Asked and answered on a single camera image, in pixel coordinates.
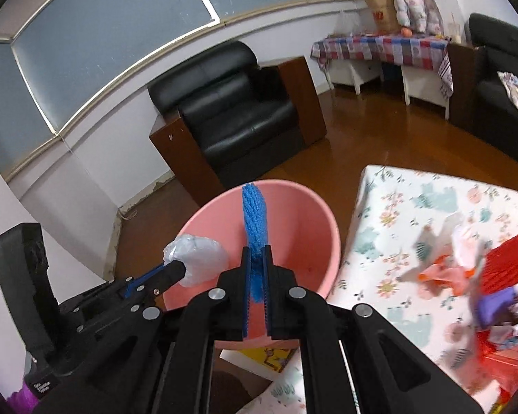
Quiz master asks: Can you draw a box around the blue foam net sleeve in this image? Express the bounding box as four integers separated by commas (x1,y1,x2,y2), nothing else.
241,183,268,304

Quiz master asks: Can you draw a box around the white plastic bag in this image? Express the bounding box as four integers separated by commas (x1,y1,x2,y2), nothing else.
163,234,229,288

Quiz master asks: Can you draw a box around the orange white wrapper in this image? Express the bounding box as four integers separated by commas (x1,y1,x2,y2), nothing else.
414,213,491,296

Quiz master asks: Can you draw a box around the purple felt cloth roll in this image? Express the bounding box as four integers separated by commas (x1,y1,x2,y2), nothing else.
475,284,518,329

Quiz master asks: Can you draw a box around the red foam net sleeve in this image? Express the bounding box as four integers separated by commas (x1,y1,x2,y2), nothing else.
480,235,518,295

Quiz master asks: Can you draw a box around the red plastic bag wad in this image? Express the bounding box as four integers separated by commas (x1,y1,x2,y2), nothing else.
475,331,518,395

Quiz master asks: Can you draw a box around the yellow printed box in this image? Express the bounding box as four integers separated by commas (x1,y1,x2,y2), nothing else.
220,348,296,381

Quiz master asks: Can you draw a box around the left black leather armchair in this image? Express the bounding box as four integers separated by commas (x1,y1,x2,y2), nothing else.
147,40,326,206

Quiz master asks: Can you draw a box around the black leather armchair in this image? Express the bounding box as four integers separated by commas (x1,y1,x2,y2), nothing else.
147,40,326,206
447,13,518,162

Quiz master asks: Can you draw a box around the floral bear tablecloth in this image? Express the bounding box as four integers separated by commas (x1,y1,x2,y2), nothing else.
236,164,518,414

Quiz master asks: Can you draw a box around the white side table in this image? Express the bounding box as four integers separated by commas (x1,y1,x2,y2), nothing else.
325,59,449,120

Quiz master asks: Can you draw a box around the clear plastic bag on table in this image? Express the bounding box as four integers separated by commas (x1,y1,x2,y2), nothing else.
331,10,362,38

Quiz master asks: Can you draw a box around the plaid checkered tablecloth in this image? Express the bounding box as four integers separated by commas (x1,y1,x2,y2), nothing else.
310,36,454,100

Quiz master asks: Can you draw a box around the right black leather armchair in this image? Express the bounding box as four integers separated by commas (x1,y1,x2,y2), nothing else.
447,13,518,162

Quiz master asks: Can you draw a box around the orange fruit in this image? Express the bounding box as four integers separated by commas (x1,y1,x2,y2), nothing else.
401,27,413,38

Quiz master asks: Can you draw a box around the brown paper bag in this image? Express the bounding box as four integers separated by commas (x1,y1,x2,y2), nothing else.
365,0,401,35

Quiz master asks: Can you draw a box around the floral puffer jacket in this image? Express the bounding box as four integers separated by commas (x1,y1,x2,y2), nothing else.
393,0,443,36

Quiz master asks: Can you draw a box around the white cup with straw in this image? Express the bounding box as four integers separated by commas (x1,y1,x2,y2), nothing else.
447,12,463,44

